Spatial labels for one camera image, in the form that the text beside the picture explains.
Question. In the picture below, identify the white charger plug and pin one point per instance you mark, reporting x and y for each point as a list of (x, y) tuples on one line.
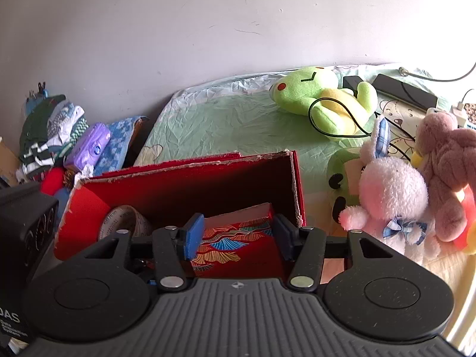
[(460, 117)]

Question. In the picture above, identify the red patterned gift box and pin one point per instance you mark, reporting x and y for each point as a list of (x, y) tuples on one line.
[(238, 245)]

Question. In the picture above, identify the blue plush piece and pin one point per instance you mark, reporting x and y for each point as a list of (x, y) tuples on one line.
[(63, 199)]

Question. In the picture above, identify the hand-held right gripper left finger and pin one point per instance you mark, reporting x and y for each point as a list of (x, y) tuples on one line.
[(193, 236)]

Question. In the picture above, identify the red plush piece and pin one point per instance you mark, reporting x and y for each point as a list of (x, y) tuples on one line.
[(52, 182)]

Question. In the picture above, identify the brown plush toy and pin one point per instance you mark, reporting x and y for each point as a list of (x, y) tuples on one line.
[(446, 156)]

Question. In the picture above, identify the black flat device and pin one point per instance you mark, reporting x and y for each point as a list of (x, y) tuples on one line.
[(405, 91)]

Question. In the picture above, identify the speckled brown blanket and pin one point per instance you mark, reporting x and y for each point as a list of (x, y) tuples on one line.
[(472, 115)]

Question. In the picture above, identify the yellow pink duck plush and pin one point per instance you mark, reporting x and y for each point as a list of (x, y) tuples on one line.
[(466, 223)]

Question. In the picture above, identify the pile of folded clothes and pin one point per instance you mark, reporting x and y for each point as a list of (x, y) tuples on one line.
[(41, 145)]

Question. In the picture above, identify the blue patterned knit cloth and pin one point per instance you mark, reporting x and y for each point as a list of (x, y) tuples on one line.
[(115, 145)]

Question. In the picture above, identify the black charger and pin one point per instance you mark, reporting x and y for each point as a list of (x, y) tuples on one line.
[(353, 81)]

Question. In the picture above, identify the red cardboard box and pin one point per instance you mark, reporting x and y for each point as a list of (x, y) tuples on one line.
[(167, 189)]

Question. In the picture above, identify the cream bed sheet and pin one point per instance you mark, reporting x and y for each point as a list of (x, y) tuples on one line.
[(457, 279)]

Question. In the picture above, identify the green cushion with black eyes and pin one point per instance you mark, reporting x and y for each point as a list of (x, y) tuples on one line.
[(342, 167)]

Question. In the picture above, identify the green frog plush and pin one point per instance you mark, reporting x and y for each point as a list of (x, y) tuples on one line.
[(316, 85)]

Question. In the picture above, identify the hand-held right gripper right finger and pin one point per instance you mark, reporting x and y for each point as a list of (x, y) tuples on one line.
[(282, 236)]

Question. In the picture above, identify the white printed tape roll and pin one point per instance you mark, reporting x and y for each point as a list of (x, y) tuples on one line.
[(126, 219)]

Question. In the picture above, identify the pink white bunny plush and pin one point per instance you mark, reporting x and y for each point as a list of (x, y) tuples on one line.
[(390, 189)]

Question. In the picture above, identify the purple tissue pack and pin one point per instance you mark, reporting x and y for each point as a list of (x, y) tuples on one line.
[(87, 147)]

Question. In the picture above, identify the light green crinkled sheet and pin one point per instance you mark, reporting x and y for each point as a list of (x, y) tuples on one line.
[(223, 126)]

